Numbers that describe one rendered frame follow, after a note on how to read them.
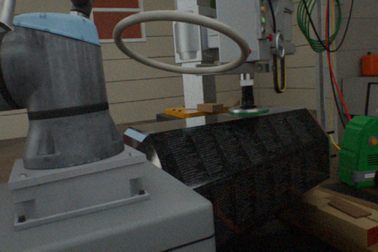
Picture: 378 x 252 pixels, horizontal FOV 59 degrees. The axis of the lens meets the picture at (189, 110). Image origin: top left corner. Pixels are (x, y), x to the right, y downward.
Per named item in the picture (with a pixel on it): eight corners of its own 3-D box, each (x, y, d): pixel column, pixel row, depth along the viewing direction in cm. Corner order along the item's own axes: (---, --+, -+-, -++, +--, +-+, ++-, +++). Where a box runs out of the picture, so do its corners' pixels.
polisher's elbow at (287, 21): (260, 44, 230) (258, 15, 227) (268, 45, 246) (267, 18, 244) (287, 41, 220) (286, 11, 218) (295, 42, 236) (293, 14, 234)
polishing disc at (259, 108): (237, 113, 168) (237, 111, 168) (223, 109, 188) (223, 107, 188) (275, 109, 173) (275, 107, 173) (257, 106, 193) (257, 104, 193)
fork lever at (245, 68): (244, 73, 203) (244, 66, 203) (276, 72, 194) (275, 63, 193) (188, 76, 144) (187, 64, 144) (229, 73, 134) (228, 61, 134)
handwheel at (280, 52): (269, 61, 191) (268, 34, 189) (287, 59, 186) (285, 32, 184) (261, 61, 178) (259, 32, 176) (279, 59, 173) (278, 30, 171)
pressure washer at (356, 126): (367, 174, 312) (365, 81, 302) (396, 187, 277) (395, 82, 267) (332, 179, 307) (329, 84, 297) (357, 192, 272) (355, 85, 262)
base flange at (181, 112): (163, 113, 285) (162, 108, 284) (214, 107, 304) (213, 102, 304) (185, 119, 240) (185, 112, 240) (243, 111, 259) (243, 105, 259)
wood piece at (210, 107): (197, 110, 253) (196, 104, 252) (208, 109, 258) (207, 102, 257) (212, 112, 236) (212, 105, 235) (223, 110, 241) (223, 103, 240)
